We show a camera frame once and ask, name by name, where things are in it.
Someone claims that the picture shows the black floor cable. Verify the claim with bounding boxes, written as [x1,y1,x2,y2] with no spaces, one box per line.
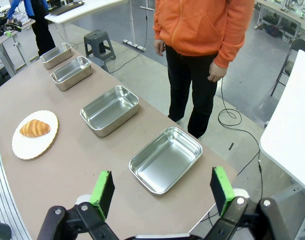
[109,7,149,75]
[187,77,265,226]

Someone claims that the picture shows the person's right hand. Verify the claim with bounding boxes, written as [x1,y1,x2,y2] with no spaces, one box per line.
[153,38,167,57]

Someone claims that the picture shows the black folding chair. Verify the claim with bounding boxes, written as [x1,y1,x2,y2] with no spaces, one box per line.
[270,38,305,97]

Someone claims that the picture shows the white scalloped plate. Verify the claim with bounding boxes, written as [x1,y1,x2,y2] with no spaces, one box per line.
[11,110,59,161]

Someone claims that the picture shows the grey plastic stool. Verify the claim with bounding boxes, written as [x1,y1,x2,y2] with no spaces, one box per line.
[83,29,117,74]

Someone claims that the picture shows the black trousers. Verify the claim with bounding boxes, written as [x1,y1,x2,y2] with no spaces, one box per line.
[164,44,218,140]

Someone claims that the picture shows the white work table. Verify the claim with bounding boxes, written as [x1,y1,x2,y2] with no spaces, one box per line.
[0,18,36,86]
[259,49,305,197]

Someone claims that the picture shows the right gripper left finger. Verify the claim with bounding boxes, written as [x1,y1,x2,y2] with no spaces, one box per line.
[36,170,123,240]

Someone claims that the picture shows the grey background desk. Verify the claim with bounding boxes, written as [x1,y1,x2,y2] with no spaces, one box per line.
[44,0,156,43]

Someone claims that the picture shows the orange zip hoodie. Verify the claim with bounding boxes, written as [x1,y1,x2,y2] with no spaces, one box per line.
[152,0,256,69]

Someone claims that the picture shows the person in blue jacket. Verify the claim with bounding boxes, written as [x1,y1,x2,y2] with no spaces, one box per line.
[6,0,56,57]

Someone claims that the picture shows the white power strip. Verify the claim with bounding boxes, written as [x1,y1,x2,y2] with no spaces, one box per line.
[122,39,146,53]

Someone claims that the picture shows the person's left hand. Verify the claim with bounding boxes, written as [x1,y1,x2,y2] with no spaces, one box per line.
[207,61,227,83]

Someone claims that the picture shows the golden croissant bread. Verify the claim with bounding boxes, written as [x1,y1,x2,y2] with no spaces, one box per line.
[19,119,51,138]

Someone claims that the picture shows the equipment desk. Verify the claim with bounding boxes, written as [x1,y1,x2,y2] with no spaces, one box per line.
[253,0,305,38]

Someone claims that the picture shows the black robot equipment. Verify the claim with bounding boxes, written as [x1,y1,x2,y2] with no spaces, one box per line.
[0,4,23,37]

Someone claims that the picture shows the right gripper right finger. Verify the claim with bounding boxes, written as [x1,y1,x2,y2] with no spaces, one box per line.
[204,166,291,240]

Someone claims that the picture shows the rectangular steel container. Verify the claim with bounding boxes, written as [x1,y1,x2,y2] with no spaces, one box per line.
[39,42,73,70]
[50,55,93,91]
[128,126,204,196]
[79,85,140,138]

